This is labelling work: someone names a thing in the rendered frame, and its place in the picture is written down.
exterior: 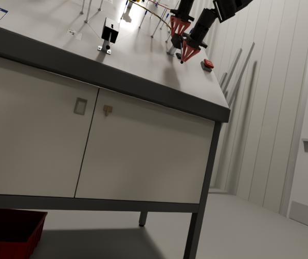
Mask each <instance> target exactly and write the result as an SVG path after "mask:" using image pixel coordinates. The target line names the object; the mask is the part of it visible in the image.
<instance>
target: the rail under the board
mask: <svg viewBox="0 0 308 259"><path fill-rule="evenodd" d="M0 57H2V58H5V59H9V60H12V61H16V62H19V63H22V64H26V65H29V66H32V67H36V68H39V69H42V70H45V71H49V72H53V73H56V74H59V75H62V76H65V77H69V78H72V79H75V80H79V81H82V82H85V83H89V84H92V85H96V86H99V87H102V88H106V89H109V90H112V91H116V92H118V93H122V94H125V95H128V96H132V97H135V98H138V99H142V100H145V101H149V102H152V103H155V104H159V105H162V106H165V107H169V108H172V109H175V110H179V111H181V112H185V113H189V114H192V115H195V116H199V117H202V118H205V119H209V120H212V121H217V122H220V123H228V121H229V116H230V111H231V110H230V109H227V108H225V107H222V106H219V105H216V104H213V103H210V102H208V101H205V100H202V99H199V98H196V97H193V96H191V95H188V94H185V93H183V92H180V91H176V90H174V89H171V88H168V87H165V86H162V85H159V84H157V83H154V82H151V81H148V80H145V79H142V78H140V77H137V76H134V75H131V74H129V73H126V72H123V71H120V70H117V69H114V68H111V67H108V66H105V65H103V64H100V63H97V62H94V61H91V60H88V59H86V58H83V57H80V56H78V55H75V54H72V53H69V52H66V51H63V50H60V49H57V48H54V47H52V46H49V45H46V44H43V43H40V42H37V41H35V40H32V39H29V38H26V37H24V36H21V35H18V34H15V33H12V32H9V31H7V30H4V29H0Z"/></svg>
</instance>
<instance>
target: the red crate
mask: <svg viewBox="0 0 308 259"><path fill-rule="evenodd" d="M47 214H48V212H42V211H29V210H17V209H0V259H29V258H30V256H31V254H33V251H34V249H35V247H37V243H38V242H39V241H40V238H41V235H42V231H43V226H44V221H45V217H46V215H47Z"/></svg>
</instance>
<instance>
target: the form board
mask: <svg viewBox="0 0 308 259"><path fill-rule="evenodd" d="M147 1H148V0H145V2H143V1H142V0H140V2H139V3H138V4H139V5H141V6H143V7H145V8H147V9H149V10H150V11H152V12H153V10H154V8H155V5H156V4H155V3H153V2H151V1H148V4H147V3H146V2H147ZM89 2H90V0H85V2H84V8H83V13H84V14H81V13H80V12H81V11H82V5H83V0H0V8H3V9H5V10H8V11H9V12H8V13H7V14H6V15H5V16H4V18H3V19H2V20H0V29H4V30H7V31H9V32H12V33H15V34H18V35H21V36H24V37H26V38H29V39H32V40H35V41H37V42H40V43H43V44H46V45H49V46H52V47H54V48H57V49H60V50H63V51H66V52H69V53H72V54H75V55H77V56H80V57H83V58H86V59H88V60H91V61H94V62H97V63H100V64H103V65H105V66H108V67H111V68H114V69H117V70H120V71H123V72H126V73H129V74H131V75H134V76H137V77H140V78H142V79H145V80H148V81H151V82H154V83H157V84H159V85H162V86H165V87H168V88H171V89H174V90H176V91H180V92H182V93H185V94H188V95H191V96H193V97H196V98H199V99H202V100H205V101H208V102H210V103H213V104H216V105H219V106H222V107H225V108H227V109H229V106H228V104H227V102H226V100H225V97H224V95H223V93H222V90H221V88H220V86H219V83H218V81H217V79H216V76H215V74H214V72H213V69H212V72H208V71H206V70H203V69H202V66H201V61H204V59H207V60H208V58H207V56H206V53H205V51H204V49H203V47H201V46H199V47H200V48H201V50H200V52H199V53H197V54H196V55H194V56H193V57H191V58H190V59H189V60H187V61H186V62H184V61H183V62H184V63H183V64H181V63H180V62H181V59H178V57H177V55H176V53H180V54H181V50H180V49H176V51H175V53H174V55H175V56H171V55H168V54H167V53H166V51H169V50H170V48H171V47H172V45H173V44H172V42H171V39H172V37H171V36H170V37H169V35H170V33H169V32H168V31H170V28H169V27H167V26H166V24H165V23H164V25H163V26H162V24H163V21H161V22H160V23H159V20H160V19H159V18H158V17H156V16H155V15H154V14H152V13H150V12H149V11H147V14H146V15H145V17H144V14H145V11H146V10H145V9H143V8H141V7H139V6H138V5H135V4H134V3H133V5H132V7H133V8H132V9H129V8H127V7H126V8H125V4H126V0H113V4H111V3H109V2H107V1H105V0H103V2H102V6H101V9H102V11H100V10H98V8H100V4H101V0H92V3H91V6H90V11H89V15H88V22H89V23H88V24H87V23H85V22H84V20H86V17H87V12H88V7H89ZM136 3H137V2H136ZM124 8H125V11H124ZM123 11H124V14H123ZM122 14H123V17H122ZM151 14H152V17H151V18H149V17H150V16H151ZM106 17H107V18H109V19H112V20H114V21H116V22H118V23H119V33H118V36H117V39H116V42H115V44H114V43H111V42H110V45H109V46H110V49H109V50H111V54H108V53H105V52H103V51H100V50H98V46H101V47H102V45H103V42H104V39H102V38H101V36H102V29H103V25H104V22H105V18H106ZM121 17H122V19H123V20H121V19H120V18H121ZM143 17H144V20H143V22H142V19H143ZM141 22H142V24H141ZM158 23H159V25H158ZM140 24H141V28H139V27H138V26H140ZM157 25H158V27H157ZM161 26H162V30H161V29H160V27H161ZM156 27H157V29H156ZM68 28H70V29H73V30H75V31H78V32H80V33H83V36H82V40H81V41H80V40H77V39H74V38H72V37H69V36H67V35H66V32H67V29H68ZM155 29H156V31H155ZM154 31H155V33H154ZM153 33H154V35H153ZM151 35H153V36H154V38H152V37H151ZM168 37H169V39H168ZM167 39H168V43H166V42H165V41H166V40H167Z"/></svg>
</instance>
